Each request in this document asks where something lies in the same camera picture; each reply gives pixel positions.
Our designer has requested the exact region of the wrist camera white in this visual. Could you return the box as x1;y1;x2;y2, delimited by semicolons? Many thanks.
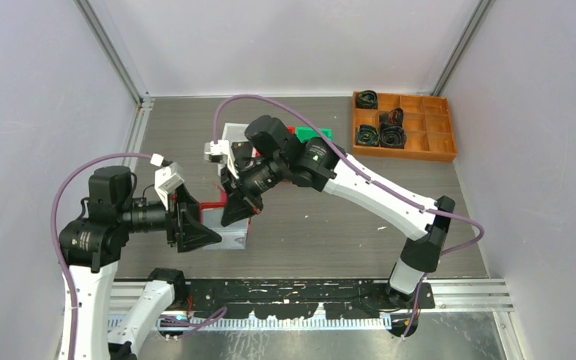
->
150;153;185;210
203;139;239;179

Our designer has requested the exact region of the red plastic bin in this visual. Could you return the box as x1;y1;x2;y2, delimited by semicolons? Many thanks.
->
253;126;296;157

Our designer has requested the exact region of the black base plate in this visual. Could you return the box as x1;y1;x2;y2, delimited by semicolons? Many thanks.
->
167;278;414;320

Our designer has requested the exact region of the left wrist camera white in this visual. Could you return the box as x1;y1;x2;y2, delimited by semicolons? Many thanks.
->
150;153;185;210

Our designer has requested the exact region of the green plastic bin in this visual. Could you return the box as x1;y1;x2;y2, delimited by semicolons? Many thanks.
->
294;126;333;143

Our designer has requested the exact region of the black credit card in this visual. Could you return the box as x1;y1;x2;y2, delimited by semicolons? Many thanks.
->
231;142;255;162

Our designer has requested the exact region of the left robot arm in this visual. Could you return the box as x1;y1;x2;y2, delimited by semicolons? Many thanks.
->
58;164;221;359

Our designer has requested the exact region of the red leather card holder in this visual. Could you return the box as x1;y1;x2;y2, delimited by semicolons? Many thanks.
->
197;184;251;251

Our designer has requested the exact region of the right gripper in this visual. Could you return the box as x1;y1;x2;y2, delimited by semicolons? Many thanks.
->
221;153;287;225

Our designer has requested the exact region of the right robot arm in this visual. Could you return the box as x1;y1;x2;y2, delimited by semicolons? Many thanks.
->
205;115;455;308

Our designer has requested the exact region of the orange compartment tray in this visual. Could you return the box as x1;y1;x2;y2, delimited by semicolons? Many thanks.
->
351;91;458;162

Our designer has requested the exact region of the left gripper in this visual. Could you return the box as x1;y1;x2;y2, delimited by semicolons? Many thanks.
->
119;180;222;248

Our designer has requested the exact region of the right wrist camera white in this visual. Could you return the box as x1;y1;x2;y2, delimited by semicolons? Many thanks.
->
203;139;239;179

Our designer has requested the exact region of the white plastic bin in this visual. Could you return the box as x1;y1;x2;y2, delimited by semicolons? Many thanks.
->
221;122;255;169

